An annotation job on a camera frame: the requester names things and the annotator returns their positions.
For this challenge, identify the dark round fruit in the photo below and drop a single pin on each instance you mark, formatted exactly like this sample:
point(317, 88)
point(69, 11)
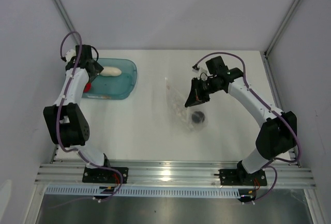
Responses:
point(198, 117)

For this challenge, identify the red tomato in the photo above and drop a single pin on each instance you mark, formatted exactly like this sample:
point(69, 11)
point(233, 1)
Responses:
point(87, 87)

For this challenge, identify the teal plastic tray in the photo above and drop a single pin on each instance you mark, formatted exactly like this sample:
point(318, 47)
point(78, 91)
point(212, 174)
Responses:
point(114, 88)

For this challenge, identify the clear zip top bag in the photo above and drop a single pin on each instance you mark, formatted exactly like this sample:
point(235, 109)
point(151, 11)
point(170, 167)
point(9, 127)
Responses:
point(179, 114)

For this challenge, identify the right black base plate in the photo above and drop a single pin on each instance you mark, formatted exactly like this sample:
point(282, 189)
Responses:
point(237, 177)

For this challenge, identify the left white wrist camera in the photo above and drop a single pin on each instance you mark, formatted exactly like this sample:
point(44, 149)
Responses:
point(69, 55)

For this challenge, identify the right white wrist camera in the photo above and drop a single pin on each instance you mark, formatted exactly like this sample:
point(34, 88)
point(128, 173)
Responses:
point(201, 72)

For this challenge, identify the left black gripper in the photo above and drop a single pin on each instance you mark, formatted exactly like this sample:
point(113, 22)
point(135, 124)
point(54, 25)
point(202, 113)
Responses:
point(98, 70)

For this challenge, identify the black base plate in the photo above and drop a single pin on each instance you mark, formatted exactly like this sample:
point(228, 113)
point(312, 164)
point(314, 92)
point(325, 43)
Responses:
point(99, 176)
point(237, 177)

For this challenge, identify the aluminium frame post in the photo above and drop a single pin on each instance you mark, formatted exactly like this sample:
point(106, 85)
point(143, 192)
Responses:
point(64, 15)
point(289, 15)

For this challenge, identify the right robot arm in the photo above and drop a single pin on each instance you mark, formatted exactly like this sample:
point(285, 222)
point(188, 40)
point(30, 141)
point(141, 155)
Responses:
point(278, 129)

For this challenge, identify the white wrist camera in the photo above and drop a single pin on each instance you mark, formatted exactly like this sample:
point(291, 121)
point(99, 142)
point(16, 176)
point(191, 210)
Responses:
point(201, 72)
point(69, 55)

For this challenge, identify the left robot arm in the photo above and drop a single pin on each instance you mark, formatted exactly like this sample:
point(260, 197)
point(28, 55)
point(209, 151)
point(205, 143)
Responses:
point(66, 123)

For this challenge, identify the aluminium mounting rail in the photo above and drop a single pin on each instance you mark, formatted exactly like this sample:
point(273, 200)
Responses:
point(173, 173)

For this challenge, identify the left aluminium frame post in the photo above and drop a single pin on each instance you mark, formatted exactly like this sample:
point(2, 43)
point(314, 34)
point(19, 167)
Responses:
point(64, 15)

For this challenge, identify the white slotted cable duct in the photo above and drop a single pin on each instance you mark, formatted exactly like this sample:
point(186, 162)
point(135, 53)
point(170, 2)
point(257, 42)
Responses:
point(139, 191)

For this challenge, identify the right aluminium frame post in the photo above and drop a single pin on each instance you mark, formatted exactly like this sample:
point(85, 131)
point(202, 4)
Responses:
point(289, 15)

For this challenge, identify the white radish with leaves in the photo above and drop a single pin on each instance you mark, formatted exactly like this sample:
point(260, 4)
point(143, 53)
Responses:
point(109, 71)

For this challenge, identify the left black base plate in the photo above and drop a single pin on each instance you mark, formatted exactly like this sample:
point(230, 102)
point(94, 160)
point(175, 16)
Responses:
point(99, 176)

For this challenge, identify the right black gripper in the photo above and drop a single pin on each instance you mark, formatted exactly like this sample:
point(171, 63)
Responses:
point(196, 96)

